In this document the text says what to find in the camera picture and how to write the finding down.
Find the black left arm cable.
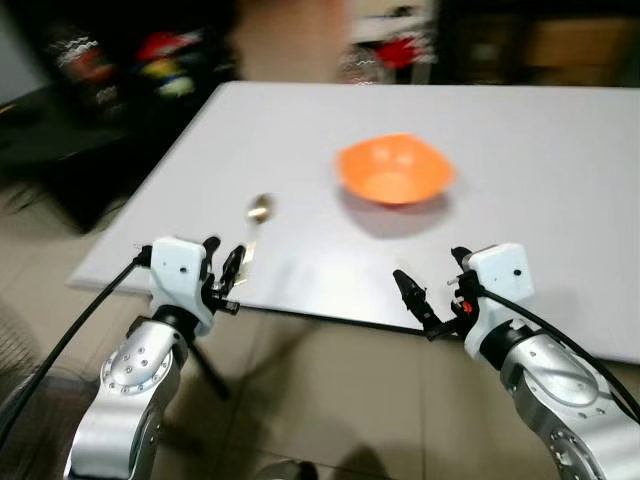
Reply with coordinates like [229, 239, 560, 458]
[0, 246, 153, 449]

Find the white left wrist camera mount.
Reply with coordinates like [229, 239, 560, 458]
[149, 236, 217, 333]

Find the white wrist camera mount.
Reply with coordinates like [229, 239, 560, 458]
[464, 242, 534, 353]
[149, 236, 217, 333]

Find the red and yellow toy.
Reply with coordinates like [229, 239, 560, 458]
[135, 30, 216, 101]

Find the orange plastic bowl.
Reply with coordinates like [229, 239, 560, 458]
[335, 132, 458, 208]

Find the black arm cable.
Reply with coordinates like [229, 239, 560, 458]
[478, 284, 640, 421]
[0, 246, 153, 449]

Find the black table leg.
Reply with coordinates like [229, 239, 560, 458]
[186, 334, 232, 402]

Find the gold metal spoon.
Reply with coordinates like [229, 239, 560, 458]
[238, 193, 277, 290]

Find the brown cardboard box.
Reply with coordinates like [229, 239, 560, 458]
[525, 15, 636, 86]

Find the red and white package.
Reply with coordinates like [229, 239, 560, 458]
[345, 10, 436, 86]

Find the black printed bag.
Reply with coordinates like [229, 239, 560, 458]
[45, 22, 126, 121]

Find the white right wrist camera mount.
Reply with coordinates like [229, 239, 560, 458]
[464, 242, 534, 353]

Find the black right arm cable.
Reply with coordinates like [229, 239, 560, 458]
[478, 284, 640, 421]

